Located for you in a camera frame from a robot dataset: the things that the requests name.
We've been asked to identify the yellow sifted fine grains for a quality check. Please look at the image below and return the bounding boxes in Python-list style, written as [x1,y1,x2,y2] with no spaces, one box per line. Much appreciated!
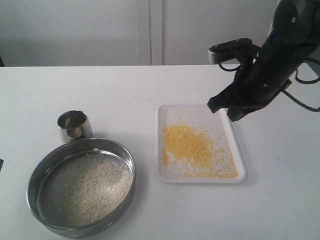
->
[162,107,239,180]

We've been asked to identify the stainless steel cup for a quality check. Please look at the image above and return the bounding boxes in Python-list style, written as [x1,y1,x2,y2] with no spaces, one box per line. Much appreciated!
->
[57,109,93,144]

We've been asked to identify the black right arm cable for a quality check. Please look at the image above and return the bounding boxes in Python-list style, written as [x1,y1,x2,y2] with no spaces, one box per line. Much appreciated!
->
[282,58,320,112]

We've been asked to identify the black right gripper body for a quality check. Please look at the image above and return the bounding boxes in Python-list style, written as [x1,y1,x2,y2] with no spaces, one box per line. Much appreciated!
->
[229,60,292,112]

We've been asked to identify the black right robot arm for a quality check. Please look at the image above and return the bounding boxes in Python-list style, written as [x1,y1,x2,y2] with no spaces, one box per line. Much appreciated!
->
[207,0,320,122]

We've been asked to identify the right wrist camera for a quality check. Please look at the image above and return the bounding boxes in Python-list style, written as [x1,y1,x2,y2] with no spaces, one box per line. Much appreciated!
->
[208,38,260,65]

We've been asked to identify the round steel mesh sieve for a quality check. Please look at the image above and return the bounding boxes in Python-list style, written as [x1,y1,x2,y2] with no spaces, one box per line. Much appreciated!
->
[26,137,137,238]

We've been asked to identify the yellow-white powder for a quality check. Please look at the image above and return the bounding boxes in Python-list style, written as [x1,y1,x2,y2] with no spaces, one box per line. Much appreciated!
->
[59,153,133,227]

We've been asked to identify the clear plastic tray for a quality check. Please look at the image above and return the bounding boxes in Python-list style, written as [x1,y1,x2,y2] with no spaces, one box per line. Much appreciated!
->
[156,104,248,185]

